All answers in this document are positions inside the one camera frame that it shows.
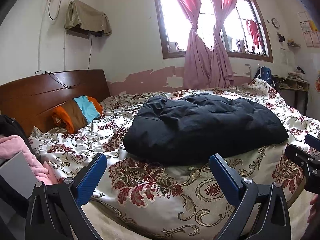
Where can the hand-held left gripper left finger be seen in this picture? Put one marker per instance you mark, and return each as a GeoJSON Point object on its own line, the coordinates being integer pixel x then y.
{"type": "Point", "coordinates": [91, 177]}

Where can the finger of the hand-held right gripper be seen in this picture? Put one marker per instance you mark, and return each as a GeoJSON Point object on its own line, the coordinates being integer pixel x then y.
{"type": "Point", "coordinates": [313, 142]}
{"type": "Point", "coordinates": [297, 153]}

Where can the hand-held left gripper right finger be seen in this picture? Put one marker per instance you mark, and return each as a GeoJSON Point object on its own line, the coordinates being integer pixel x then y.
{"type": "Point", "coordinates": [222, 177]}

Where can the dark navy padded jacket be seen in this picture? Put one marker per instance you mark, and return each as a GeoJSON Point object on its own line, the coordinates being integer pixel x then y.
{"type": "Point", "coordinates": [200, 130]}

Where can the red hanging clothes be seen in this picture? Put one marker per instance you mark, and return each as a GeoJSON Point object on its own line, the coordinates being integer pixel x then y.
{"type": "Point", "coordinates": [253, 32]}

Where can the person's right hand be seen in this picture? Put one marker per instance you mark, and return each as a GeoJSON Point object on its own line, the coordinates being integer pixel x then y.
{"type": "Point", "coordinates": [315, 208]}

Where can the floral patterned bed quilt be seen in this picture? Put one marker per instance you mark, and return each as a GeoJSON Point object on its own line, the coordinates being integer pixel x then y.
{"type": "Point", "coordinates": [150, 180]}

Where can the pink fluffy cloth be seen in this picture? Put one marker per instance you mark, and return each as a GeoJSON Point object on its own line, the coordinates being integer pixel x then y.
{"type": "Point", "coordinates": [32, 155]}

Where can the wooden desk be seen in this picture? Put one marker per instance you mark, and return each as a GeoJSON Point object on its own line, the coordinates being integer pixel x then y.
{"type": "Point", "coordinates": [290, 82]}

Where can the orange brown blue striped pillow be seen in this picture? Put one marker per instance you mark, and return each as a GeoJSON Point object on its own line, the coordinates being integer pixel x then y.
{"type": "Point", "coordinates": [75, 112]}

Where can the stack of papers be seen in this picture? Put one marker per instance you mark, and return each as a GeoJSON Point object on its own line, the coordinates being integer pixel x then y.
{"type": "Point", "coordinates": [295, 75]}

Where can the grey flat box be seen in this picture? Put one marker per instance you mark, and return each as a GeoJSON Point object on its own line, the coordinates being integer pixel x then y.
{"type": "Point", "coordinates": [17, 175]}

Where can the blue backpack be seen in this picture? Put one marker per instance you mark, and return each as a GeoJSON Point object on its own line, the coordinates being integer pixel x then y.
{"type": "Point", "coordinates": [265, 72]}

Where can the dark cloth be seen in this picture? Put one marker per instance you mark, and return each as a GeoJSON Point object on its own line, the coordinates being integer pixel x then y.
{"type": "Point", "coordinates": [10, 127]}

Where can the wooden bed headboard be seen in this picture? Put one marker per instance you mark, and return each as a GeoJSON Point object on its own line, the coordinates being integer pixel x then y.
{"type": "Point", "coordinates": [37, 97]}

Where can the white power strip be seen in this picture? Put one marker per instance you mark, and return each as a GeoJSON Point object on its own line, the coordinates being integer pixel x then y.
{"type": "Point", "coordinates": [41, 72]}

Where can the colourful wall sticker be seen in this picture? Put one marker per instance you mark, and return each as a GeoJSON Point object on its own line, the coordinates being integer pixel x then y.
{"type": "Point", "coordinates": [317, 83]}

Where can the white wall paper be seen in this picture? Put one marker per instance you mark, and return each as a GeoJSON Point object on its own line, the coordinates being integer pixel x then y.
{"type": "Point", "coordinates": [287, 56]}

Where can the white wall bracket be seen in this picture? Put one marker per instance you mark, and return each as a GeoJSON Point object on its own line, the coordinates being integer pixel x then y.
{"type": "Point", "coordinates": [248, 70]}

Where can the small wall shelf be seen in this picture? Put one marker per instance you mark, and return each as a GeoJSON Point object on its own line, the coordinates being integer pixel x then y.
{"type": "Point", "coordinates": [293, 43]}

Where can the black wall hook item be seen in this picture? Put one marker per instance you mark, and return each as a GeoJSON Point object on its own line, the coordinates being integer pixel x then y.
{"type": "Point", "coordinates": [281, 37]}

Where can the pinned wall paper sheets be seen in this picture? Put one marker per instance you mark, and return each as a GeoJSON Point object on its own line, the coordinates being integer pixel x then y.
{"type": "Point", "coordinates": [308, 30]}

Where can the round wall clock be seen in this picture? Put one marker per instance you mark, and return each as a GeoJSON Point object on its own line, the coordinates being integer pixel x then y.
{"type": "Point", "coordinates": [275, 23]}

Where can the dark wall shelf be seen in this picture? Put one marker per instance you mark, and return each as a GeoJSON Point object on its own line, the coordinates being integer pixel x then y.
{"type": "Point", "coordinates": [77, 33]}

